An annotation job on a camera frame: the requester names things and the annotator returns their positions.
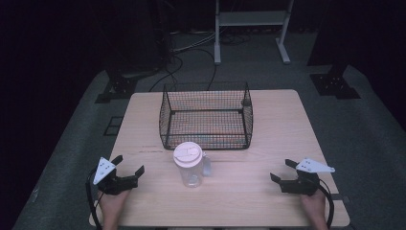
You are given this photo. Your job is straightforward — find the person's left hand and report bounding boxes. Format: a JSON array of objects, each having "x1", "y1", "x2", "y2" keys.
[{"x1": 99, "y1": 189, "x2": 131, "y2": 230}]

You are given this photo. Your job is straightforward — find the person's right hand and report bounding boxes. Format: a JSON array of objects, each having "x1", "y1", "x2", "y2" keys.
[{"x1": 300, "y1": 189, "x2": 329, "y2": 230}]

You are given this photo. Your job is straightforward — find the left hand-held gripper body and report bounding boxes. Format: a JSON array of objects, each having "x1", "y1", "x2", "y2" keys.
[{"x1": 92, "y1": 156, "x2": 140, "y2": 196}]

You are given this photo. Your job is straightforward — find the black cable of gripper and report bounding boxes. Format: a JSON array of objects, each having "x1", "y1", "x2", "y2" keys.
[
  {"x1": 304, "y1": 177, "x2": 335, "y2": 230},
  {"x1": 84, "y1": 168, "x2": 103, "y2": 230}
]

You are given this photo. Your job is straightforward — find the black stand base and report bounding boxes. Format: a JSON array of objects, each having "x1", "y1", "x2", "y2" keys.
[
  {"x1": 309, "y1": 63, "x2": 362, "y2": 101},
  {"x1": 94, "y1": 60, "x2": 161, "y2": 104}
]

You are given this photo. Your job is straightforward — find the black wire mesh basket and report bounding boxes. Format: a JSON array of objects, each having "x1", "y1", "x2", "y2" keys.
[{"x1": 158, "y1": 81, "x2": 254, "y2": 151}]

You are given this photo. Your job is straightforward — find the black floor outlet frame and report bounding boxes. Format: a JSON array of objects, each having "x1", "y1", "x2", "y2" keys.
[{"x1": 102, "y1": 116, "x2": 124, "y2": 137}]

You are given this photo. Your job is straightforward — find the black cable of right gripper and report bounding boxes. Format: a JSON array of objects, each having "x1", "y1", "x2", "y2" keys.
[{"x1": 304, "y1": 177, "x2": 335, "y2": 230}]

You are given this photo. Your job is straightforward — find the black floor cable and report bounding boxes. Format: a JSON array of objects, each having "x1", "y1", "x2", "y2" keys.
[{"x1": 148, "y1": 47, "x2": 218, "y2": 93}]

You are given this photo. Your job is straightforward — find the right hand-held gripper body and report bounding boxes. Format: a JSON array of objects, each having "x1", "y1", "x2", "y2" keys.
[{"x1": 279, "y1": 157, "x2": 336, "y2": 196}]

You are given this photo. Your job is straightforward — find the clear plastic cup white lid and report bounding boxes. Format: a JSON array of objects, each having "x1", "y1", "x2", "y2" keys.
[{"x1": 172, "y1": 141, "x2": 213, "y2": 189}]

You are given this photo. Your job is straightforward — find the light grey floor cable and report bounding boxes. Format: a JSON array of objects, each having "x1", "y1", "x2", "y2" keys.
[{"x1": 171, "y1": 31, "x2": 224, "y2": 54}]

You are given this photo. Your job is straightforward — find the white metal table frame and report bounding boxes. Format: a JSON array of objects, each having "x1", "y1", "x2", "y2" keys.
[{"x1": 214, "y1": 0, "x2": 295, "y2": 66}]

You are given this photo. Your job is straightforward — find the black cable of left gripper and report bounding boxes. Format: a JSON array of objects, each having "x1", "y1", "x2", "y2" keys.
[{"x1": 84, "y1": 168, "x2": 103, "y2": 230}]

